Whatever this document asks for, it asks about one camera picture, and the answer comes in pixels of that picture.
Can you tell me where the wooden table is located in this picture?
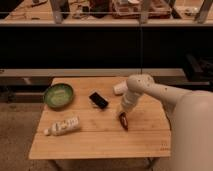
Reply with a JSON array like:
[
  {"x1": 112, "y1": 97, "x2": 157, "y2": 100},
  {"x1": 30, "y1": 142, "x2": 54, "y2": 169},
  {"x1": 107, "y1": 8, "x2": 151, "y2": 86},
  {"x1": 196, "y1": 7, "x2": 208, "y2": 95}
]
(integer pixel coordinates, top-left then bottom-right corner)
[{"x1": 29, "y1": 77, "x2": 170, "y2": 159}]

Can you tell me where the long grey shelf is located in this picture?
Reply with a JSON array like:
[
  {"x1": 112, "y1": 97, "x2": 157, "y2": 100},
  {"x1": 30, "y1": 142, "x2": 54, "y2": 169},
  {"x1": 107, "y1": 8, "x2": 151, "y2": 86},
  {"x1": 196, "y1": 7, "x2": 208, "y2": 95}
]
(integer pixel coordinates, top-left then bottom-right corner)
[{"x1": 0, "y1": 68, "x2": 184, "y2": 77}]

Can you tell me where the black rectangular sponge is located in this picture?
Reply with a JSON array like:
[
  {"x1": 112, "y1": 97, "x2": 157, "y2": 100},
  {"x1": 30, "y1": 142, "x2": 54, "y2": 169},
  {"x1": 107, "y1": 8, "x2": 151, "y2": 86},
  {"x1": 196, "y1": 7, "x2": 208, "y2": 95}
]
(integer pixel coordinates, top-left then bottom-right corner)
[{"x1": 89, "y1": 92, "x2": 108, "y2": 109}]

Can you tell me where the white cup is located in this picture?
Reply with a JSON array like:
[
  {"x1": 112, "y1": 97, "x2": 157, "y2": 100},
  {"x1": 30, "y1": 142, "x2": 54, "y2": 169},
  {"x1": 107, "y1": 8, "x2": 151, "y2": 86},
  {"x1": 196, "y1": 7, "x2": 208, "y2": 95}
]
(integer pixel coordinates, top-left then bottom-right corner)
[{"x1": 113, "y1": 81, "x2": 128, "y2": 95}]

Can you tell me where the green ceramic bowl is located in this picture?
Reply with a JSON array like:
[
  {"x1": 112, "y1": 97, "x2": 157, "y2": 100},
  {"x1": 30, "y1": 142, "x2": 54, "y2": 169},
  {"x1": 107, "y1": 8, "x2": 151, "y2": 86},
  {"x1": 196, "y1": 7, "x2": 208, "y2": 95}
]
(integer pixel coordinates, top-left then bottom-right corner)
[{"x1": 43, "y1": 83, "x2": 74, "y2": 109}]

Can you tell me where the white plastic bottle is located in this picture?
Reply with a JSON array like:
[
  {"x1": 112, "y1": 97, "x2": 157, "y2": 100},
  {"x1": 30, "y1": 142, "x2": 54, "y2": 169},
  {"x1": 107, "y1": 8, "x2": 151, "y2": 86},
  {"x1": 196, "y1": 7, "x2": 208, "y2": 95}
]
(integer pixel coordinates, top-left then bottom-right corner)
[{"x1": 43, "y1": 117, "x2": 80, "y2": 136}]

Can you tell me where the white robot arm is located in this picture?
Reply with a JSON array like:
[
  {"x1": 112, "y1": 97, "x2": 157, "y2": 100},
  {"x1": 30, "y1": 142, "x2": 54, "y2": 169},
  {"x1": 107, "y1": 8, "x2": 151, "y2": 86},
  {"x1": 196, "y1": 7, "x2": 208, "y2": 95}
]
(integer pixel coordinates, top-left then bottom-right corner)
[{"x1": 118, "y1": 74, "x2": 213, "y2": 171}]

